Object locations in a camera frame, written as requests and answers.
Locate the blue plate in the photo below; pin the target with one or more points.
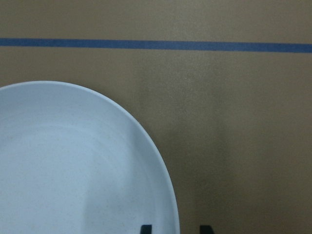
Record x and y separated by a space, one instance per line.
72 161

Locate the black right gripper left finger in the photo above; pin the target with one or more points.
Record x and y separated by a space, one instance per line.
146 229

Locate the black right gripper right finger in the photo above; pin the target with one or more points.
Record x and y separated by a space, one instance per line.
206 229

